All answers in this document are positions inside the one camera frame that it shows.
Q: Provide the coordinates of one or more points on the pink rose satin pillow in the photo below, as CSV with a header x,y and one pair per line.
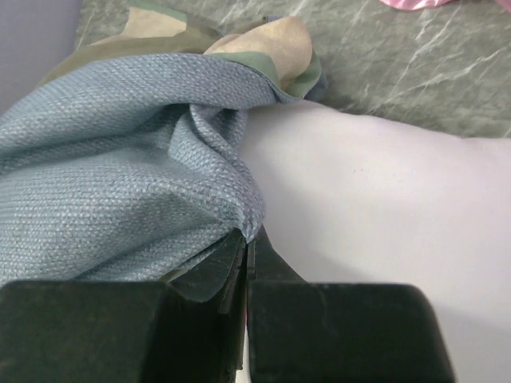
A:
x,y
413,5

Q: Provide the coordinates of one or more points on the green beige patchwork pillowcase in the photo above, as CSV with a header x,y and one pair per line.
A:
x,y
123,164

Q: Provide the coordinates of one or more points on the white pillow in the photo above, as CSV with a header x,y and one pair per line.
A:
x,y
362,199

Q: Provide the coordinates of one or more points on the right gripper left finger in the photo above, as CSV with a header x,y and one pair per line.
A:
x,y
190,329

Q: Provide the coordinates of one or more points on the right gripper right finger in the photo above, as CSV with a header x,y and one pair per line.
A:
x,y
301,331

